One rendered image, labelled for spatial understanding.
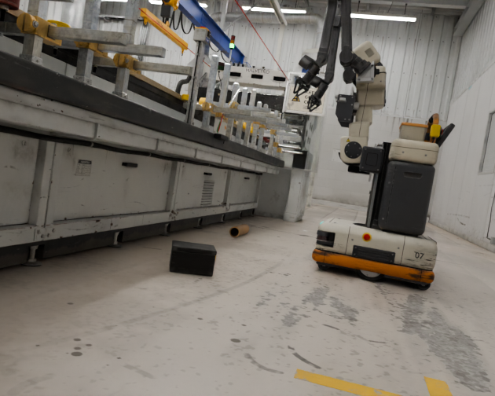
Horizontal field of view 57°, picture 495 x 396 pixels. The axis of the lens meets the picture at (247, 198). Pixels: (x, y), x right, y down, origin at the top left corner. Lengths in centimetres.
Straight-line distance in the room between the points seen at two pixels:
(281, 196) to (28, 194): 407
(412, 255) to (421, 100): 954
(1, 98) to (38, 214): 62
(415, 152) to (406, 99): 931
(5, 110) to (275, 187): 448
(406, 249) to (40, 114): 194
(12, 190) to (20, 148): 15
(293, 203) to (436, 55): 759
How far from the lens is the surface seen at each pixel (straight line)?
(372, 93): 293
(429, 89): 1209
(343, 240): 266
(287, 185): 562
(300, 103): 554
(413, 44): 1232
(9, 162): 182
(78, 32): 147
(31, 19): 148
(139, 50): 165
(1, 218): 184
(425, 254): 268
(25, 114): 151
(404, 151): 270
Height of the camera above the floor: 49
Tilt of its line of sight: 3 degrees down
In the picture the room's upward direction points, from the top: 9 degrees clockwise
